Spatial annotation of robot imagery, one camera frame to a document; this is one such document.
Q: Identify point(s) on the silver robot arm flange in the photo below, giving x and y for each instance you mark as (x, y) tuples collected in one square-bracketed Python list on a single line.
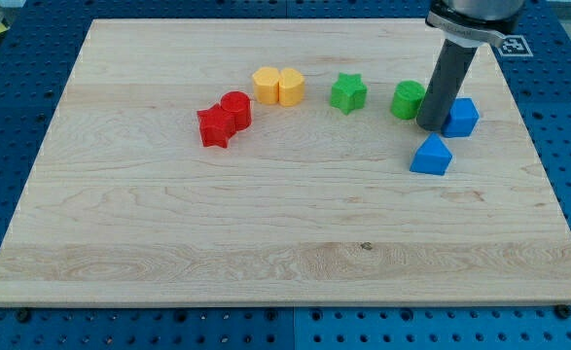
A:
[(472, 23)]

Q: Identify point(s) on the red star block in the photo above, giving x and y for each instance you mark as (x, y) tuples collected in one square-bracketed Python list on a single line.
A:
[(216, 126)]

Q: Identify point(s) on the green star block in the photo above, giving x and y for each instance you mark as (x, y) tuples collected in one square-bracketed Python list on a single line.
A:
[(348, 93)]

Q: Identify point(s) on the red cylinder block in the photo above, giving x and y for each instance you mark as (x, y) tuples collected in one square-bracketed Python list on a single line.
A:
[(239, 105)]

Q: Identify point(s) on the yellow half-round block right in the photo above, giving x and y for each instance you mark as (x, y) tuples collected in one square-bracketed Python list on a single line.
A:
[(291, 87)]

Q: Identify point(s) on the yellow half-round block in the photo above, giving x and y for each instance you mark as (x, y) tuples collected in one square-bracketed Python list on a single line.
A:
[(266, 85), (291, 87)]

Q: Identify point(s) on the light wooden board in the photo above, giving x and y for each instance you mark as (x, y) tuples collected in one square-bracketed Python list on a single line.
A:
[(307, 206)]

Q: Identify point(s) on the yellow half-round block left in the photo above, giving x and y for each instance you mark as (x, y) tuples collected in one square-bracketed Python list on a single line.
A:
[(266, 85)]

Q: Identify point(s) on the green cylinder block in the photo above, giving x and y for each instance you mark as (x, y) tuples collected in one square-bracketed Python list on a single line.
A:
[(407, 99)]

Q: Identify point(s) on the blue triangular prism block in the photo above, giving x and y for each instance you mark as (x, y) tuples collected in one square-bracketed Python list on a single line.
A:
[(432, 157)]

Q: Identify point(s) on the blue cube block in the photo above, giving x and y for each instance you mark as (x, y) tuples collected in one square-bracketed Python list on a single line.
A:
[(462, 118)]

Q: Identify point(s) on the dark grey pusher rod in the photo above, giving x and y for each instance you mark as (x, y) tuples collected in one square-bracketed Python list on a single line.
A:
[(448, 76)]

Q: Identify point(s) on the black white fiducial tag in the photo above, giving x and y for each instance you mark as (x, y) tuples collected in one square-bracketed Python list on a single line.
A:
[(515, 46)]

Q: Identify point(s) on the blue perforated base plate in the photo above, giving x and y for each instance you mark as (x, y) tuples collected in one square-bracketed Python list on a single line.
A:
[(36, 57)]

